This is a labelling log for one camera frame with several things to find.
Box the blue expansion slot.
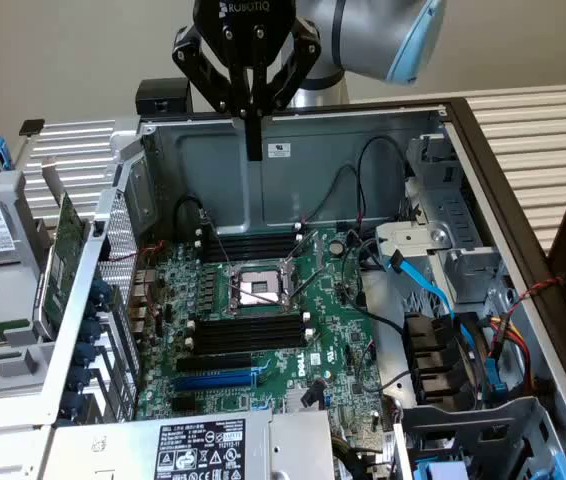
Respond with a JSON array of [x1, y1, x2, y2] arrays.
[[172, 368, 258, 395]]

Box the black box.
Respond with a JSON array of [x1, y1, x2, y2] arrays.
[[135, 78, 194, 117]]

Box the metal disk bay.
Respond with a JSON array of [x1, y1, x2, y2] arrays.
[[375, 133, 504, 306]]

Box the green Dell motherboard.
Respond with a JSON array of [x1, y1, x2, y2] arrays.
[[135, 227, 384, 436]]

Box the silver power supply unit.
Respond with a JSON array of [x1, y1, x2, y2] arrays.
[[42, 407, 337, 480]]

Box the twisted red black wire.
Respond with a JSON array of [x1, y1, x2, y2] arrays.
[[505, 276, 565, 321]]

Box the black looped wire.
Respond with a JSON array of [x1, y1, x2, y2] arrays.
[[354, 135, 410, 227]]

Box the black fan wire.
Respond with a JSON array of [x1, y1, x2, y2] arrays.
[[366, 310, 414, 337]]

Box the grey drive cage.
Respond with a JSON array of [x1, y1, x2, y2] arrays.
[[395, 395, 566, 480]]

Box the long black expansion slot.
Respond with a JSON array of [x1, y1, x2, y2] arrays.
[[176, 351, 254, 374]]

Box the wire locking lever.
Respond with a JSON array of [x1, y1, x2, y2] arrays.
[[290, 269, 327, 304], [201, 209, 239, 269]]

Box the coloured power wire bundle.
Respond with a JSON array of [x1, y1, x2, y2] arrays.
[[482, 313, 537, 396]]

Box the green graphics card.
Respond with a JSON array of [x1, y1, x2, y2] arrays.
[[37, 157, 88, 332]]

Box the silver chipset heatsink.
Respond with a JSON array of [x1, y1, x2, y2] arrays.
[[284, 387, 325, 414]]

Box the blue SATA wire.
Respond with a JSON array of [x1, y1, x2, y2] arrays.
[[386, 251, 464, 326]]

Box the open grey PC case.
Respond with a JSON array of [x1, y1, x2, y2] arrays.
[[37, 97, 566, 480]]

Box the blue slot latch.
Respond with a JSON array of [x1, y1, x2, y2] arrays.
[[90, 279, 114, 314], [74, 342, 97, 366], [67, 367, 91, 393], [60, 392, 83, 419], [81, 319, 104, 346]]

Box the metal socket cover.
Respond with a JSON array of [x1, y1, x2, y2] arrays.
[[282, 230, 324, 301]]

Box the blue disk caddy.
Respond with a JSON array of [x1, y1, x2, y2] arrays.
[[0, 128, 14, 171]]

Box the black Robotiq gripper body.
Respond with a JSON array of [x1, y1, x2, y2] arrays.
[[192, 0, 298, 70]]

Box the thin red black wire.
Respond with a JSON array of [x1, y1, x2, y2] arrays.
[[301, 164, 364, 226]]

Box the black motherboard wire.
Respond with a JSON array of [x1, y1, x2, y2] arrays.
[[338, 228, 380, 312]]

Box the CPU socket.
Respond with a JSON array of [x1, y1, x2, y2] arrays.
[[225, 259, 297, 317]]

